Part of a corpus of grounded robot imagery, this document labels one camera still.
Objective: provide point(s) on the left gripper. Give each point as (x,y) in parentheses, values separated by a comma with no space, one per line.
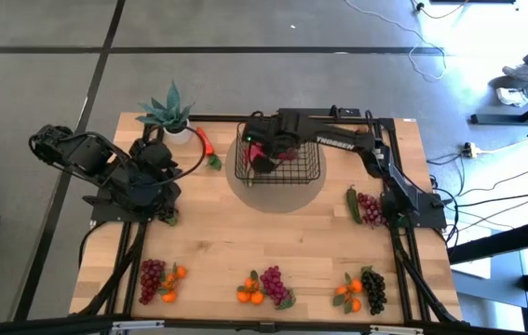
(166,193)

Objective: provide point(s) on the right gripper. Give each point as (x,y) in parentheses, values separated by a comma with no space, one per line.
(268,135)

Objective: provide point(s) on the orange carrot green leaves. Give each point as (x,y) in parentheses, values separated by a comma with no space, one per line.
(209,150)

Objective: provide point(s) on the pink grape bunch with leaf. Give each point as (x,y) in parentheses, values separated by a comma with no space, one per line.
(273,284)

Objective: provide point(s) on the orange cluster with leaves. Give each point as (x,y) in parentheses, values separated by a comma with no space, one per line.
(356,285)
(244,296)
(169,296)

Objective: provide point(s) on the black grape bunch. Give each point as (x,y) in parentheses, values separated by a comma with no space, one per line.
(374,290)

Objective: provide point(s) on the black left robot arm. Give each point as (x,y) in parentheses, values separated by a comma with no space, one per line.
(86,153)

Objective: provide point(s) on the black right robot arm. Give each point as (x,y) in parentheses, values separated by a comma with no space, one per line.
(342,139)

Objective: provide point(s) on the dark grape bunch with leaf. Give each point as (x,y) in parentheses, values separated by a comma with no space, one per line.
(171,219)

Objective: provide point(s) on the round grey mat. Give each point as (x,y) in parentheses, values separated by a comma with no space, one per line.
(282,197)

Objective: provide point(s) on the potted plant white pot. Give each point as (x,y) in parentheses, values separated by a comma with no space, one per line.
(170,116)

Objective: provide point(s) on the dark red grape bunch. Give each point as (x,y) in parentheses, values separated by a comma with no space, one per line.
(151,279)

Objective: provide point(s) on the black bar device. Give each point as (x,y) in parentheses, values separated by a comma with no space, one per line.
(347,112)

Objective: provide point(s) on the green pepper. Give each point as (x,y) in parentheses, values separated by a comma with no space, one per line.
(353,207)

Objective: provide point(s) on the power strip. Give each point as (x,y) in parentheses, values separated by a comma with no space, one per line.
(469,150)

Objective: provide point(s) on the black desk base bar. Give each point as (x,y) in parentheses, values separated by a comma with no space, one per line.
(501,118)

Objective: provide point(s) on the black floor beam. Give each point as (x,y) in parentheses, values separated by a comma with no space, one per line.
(501,241)

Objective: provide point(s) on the black rig rail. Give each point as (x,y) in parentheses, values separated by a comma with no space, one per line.
(58,325)

